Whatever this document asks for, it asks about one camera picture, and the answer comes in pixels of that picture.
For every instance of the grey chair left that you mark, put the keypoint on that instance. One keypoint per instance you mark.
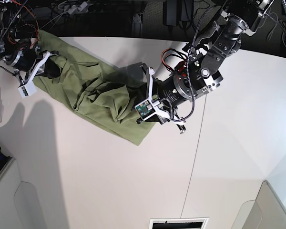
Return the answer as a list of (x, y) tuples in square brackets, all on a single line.
[(20, 207)]

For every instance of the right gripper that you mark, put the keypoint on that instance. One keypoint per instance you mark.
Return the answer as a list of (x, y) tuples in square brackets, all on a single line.
[(49, 70)]

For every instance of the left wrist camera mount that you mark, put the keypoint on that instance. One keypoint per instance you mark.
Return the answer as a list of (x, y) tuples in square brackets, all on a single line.
[(150, 102)]

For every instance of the black power strip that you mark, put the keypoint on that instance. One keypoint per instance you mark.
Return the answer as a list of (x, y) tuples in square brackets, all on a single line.
[(109, 6)]

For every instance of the green t-shirt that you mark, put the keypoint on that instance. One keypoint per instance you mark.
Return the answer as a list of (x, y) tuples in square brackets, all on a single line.
[(93, 90)]

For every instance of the aluminium table leg post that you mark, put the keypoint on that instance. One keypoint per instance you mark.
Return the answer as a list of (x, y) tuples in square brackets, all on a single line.
[(137, 26)]

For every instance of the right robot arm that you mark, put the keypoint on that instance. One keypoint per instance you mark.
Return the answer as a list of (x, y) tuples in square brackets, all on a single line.
[(20, 43)]

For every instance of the grey chair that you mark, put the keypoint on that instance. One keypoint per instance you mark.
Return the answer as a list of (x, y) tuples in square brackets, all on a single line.
[(20, 207), (265, 212)]

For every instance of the grey chair right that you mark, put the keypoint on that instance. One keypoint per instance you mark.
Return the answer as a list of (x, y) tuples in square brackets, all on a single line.
[(265, 212)]

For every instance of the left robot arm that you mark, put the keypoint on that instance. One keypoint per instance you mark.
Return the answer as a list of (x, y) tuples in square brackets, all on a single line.
[(220, 39)]

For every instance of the black power adapter box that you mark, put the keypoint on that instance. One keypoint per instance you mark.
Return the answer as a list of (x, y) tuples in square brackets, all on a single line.
[(170, 12)]

